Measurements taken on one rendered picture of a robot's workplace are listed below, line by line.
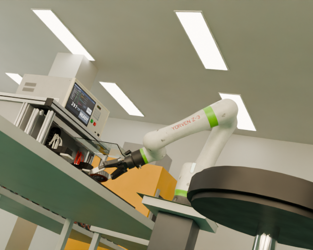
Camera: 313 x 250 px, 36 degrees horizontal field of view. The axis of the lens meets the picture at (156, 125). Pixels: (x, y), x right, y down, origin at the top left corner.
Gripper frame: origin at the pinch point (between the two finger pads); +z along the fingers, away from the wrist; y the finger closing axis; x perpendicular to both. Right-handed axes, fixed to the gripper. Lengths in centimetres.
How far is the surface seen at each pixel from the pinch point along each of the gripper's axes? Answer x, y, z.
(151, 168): 176, 335, -21
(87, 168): 12.7, 9.5, 6.9
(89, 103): 46.8, -3.1, -8.5
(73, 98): 42.7, -18.0, -2.2
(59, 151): 14.9, -14.6, 14.5
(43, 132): 18.1, -31.5, 15.7
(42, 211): 69, 134, 75
